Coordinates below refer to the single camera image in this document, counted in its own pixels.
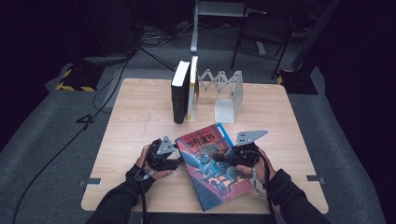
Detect left hand-held gripper cable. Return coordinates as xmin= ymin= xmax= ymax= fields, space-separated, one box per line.
xmin=136 ymin=148 xmax=155 ymax=224

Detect grey tape strip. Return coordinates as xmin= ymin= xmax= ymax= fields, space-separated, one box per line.
xmin=306 ymin=175 xmax=325 ymax=185
xmin=78 ymin=177 xmax=103 ymax=188

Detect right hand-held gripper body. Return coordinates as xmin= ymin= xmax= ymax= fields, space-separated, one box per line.
xmin=232 ymin=130 xmax=269 ymax=169

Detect short black floor cable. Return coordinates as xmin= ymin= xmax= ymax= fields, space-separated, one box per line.
xmin=138 ymin=46 xmax=176 ymax=72

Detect black equipment cabinet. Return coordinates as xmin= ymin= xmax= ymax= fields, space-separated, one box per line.
xmin=83 ymin=0 xmax=138 ymax=59

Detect right hand-held gripper cable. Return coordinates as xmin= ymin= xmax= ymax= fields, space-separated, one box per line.
xmin=251 ymin=150 xmax=276 ymax=224

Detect grey extendable book rack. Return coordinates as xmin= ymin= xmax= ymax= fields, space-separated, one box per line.
xmin=194 ymin=68 xmax=245 ymax=125

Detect yellow book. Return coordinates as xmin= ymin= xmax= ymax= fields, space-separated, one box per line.
xmin=186 ymin=55 xmax=200 ymax=122

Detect white desk frame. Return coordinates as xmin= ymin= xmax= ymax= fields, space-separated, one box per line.
xmin=190 ymin=0 xmax=267 ymax=54

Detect long black floor cable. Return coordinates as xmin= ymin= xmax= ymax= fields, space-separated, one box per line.
xmin=11 ymin=52 xmax=138 ymax=224

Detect person's left hand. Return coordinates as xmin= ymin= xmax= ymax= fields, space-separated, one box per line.
xmin=134 ymin=144 xmax=174 ymax=180

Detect hand-held gripper cable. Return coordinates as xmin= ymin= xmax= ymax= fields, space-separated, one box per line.
xmin=251 ymin=150 xmax=276 ymax=224
xmin=136 ymin=148 xmax=155 ymax=224

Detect black hardcover book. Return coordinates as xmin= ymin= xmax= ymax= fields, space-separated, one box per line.
xmin=170 ymin=60 xmax=191 ymax=125

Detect red illustrated book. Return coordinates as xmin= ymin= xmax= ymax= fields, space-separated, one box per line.
xmin=175 ymin=123 xmax=255 ymax=213

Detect black yellow striped base plate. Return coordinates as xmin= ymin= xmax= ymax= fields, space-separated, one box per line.
xmin=55 ymin=63 xmax=104 ymax=92
xmin=276 ymin=68 xmax=319 ymax=96

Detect bundle of floor cables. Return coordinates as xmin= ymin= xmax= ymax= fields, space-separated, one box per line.
xmin=138 ymin=21 xmax=194 ymax=48

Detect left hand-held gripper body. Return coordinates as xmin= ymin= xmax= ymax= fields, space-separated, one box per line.
xmin=145 ymin=134 xmax=177 ymax=172

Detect slanted grey stand post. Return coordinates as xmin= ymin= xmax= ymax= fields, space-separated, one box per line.
xmin=290 ymin=0 xmax=342 ymax=69

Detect black chair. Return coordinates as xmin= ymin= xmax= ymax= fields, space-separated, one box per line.
xmin=230 ymin=12 xmax=295 ymax=80

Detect person's right hand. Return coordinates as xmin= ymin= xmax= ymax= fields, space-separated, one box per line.
xmin=235 ymin=147 xmax=277 ymax=185

